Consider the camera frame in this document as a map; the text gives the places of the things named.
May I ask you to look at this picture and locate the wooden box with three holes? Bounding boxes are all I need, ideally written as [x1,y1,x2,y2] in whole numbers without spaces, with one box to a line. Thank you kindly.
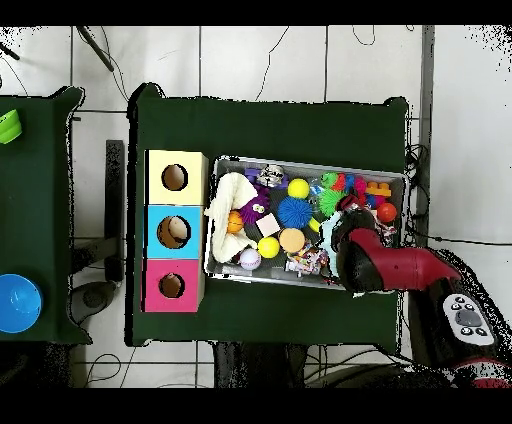
[140,149,210,314]

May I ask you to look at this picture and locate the black tripod leg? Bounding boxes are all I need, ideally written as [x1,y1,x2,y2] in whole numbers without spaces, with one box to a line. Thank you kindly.
[0,41,21,62]
[75,25,116,73]

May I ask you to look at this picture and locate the black upright panel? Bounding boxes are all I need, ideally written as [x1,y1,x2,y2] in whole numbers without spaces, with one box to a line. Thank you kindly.
[104,139,126,283]

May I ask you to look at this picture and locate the dark green table cloth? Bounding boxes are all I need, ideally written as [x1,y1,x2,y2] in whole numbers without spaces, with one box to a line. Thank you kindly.
[125,82,410,348]

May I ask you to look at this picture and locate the blue bowl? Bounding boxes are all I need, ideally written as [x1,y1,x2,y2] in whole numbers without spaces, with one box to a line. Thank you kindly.
[0,273,44,334]

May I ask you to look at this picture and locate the green cup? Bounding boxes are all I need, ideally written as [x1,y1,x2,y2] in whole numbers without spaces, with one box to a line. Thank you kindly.
[0,108,24,145]

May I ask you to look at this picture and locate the black cable bundle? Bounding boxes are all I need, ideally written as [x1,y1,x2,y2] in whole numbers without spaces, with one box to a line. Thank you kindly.
[403,142,431,219]

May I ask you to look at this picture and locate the green covered side table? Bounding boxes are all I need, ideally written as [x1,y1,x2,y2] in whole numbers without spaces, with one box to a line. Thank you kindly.
[0,86,93,346]

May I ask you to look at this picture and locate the wooden cube block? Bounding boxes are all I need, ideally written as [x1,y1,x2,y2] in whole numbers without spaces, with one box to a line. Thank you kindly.
[255,212,282,238]

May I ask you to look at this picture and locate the red orange ball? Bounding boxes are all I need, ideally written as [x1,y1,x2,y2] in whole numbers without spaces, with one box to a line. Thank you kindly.
[376,202,399,224]

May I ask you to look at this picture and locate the orange round sponge disc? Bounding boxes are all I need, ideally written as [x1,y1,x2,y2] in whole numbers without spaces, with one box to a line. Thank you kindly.
[278,227,306,254]

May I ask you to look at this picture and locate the yellow ball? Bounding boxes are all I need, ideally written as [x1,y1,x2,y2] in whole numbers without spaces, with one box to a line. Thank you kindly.
[286,177,311,200]
[256,236,281,259]

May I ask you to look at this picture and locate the rainbow spiky caterpillar toy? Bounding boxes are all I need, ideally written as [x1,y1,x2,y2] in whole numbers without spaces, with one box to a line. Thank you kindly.
[320,171,381,209]

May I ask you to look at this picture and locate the grey round base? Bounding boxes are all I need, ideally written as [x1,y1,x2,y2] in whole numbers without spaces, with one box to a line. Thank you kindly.
[69,279,118,325]

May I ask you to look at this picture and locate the blue spiky eyed toy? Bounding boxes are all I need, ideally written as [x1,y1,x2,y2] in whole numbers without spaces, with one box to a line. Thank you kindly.
[276,196,314,230]

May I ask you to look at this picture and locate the purple spiky eyed toy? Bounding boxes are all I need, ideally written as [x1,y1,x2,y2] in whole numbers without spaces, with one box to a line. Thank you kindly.
[238,187,271,225]

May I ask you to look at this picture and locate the plain green spiky ball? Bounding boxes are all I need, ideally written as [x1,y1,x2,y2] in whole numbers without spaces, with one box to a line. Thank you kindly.
[318,188,345,217]

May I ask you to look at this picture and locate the white printed ball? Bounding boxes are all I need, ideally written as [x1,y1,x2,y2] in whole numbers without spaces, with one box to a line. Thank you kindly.
[238,247,262,270]

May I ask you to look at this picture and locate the orange toy basketball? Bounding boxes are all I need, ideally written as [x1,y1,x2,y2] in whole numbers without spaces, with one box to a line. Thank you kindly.
[226,210,246,235]

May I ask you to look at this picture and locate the cream knit cloth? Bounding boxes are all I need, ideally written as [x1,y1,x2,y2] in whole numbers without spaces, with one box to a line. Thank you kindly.
[203,171,261,263]

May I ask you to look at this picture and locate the clear mesh bin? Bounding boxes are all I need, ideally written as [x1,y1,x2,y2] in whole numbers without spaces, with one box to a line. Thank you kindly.
[203,155,408,296]

